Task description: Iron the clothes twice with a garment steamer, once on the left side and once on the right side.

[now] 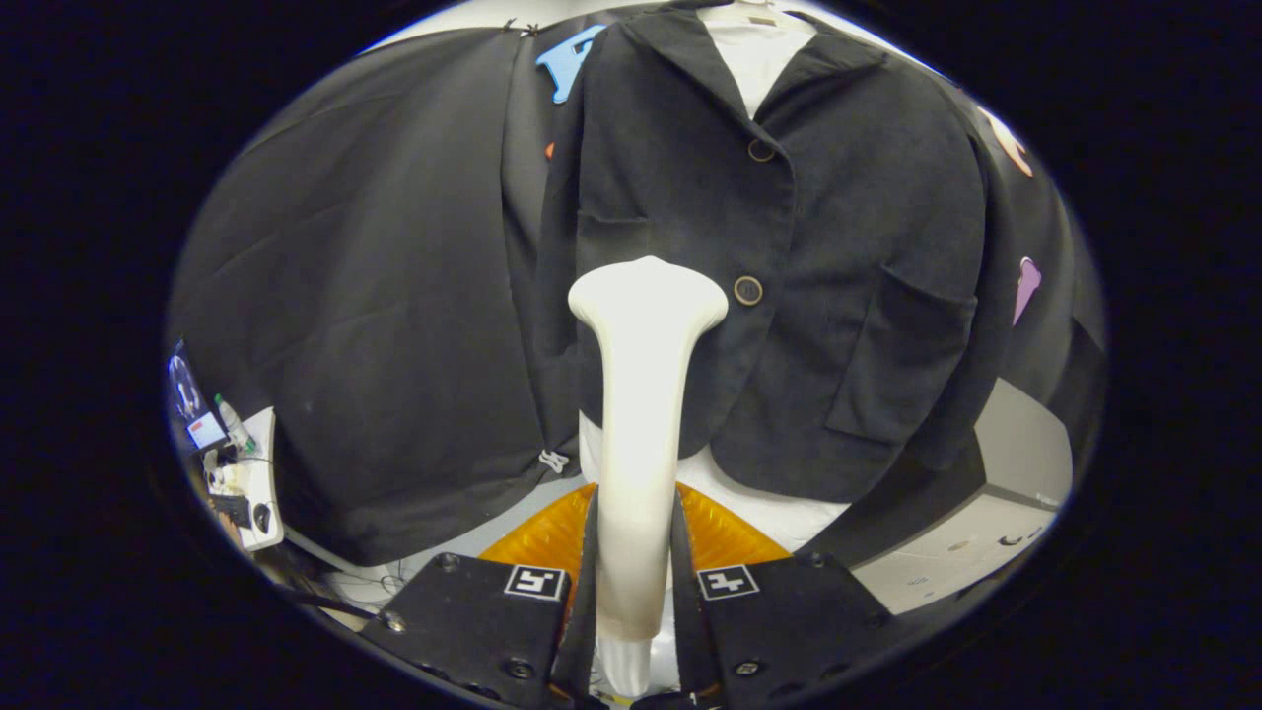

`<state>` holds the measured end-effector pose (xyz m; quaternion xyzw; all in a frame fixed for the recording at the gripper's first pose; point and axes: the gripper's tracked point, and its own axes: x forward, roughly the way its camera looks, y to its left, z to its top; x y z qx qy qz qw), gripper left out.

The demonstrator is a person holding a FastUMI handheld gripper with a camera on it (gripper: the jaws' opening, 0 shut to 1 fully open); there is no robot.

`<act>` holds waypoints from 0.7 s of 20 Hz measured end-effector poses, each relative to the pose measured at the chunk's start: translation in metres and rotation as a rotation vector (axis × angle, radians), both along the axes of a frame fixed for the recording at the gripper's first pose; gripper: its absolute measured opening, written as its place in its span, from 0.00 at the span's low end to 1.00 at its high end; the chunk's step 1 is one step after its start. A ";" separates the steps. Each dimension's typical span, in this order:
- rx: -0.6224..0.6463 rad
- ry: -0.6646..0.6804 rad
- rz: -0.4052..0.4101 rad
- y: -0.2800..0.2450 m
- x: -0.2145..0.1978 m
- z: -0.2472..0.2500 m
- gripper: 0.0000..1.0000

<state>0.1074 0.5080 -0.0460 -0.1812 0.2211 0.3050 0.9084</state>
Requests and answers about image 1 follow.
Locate small display device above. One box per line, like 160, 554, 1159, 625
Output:
168, 340, 230, 455

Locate black backdrop cloth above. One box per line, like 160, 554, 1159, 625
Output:
166, 15, 1105, 568

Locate white side table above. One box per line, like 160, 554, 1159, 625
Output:
202, 406, 287, 553

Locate clear bottle green cap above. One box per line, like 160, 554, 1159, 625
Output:
214, 394, 257, 457

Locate white shirt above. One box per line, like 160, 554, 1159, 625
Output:
577, 0, 854, 553

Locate white garment steamer with hose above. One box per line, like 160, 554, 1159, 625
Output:
568, 256, 731, 699

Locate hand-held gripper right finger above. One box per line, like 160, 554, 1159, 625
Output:
673, 481, 913, 706

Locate grey cabinet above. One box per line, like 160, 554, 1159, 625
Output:
853, 377, 1076, 617

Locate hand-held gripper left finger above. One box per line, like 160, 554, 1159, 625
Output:
357, 483, 600, 710

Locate thin black floor cables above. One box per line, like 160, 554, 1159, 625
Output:
350, 557, 410, 598

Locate black suit jacket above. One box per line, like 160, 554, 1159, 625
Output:
537, 5, 992, 504

